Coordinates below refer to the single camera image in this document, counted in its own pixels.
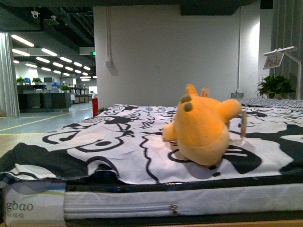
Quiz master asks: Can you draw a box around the yellow plush dinosaur toy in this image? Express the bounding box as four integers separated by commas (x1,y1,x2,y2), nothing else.
162,84,242,166

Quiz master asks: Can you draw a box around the green potted plant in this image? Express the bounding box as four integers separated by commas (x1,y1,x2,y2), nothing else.
258,74,295,99

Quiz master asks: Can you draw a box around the red fire extinguisher box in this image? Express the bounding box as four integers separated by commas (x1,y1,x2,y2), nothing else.
92,98,98,117

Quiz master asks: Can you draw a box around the dark office desk row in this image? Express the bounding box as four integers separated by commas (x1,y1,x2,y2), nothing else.
17,85,71,113

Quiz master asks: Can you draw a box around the white toy label tag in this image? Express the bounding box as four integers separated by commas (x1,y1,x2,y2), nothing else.
241,111,247,139

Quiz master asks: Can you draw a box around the striped blue pillow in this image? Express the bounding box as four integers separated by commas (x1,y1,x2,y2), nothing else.
240,98,303,111

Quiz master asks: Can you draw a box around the small framed picture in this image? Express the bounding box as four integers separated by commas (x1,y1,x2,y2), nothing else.
263,52,284,70

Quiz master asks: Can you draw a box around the black and white bedsheet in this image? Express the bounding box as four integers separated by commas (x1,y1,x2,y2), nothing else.
0,105,303,187

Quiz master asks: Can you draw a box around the white desk lamp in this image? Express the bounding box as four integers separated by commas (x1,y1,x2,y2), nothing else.
263,46,303,100

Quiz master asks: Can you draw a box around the white mattress with zipper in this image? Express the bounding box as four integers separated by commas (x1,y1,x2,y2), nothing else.
0,177,303,227

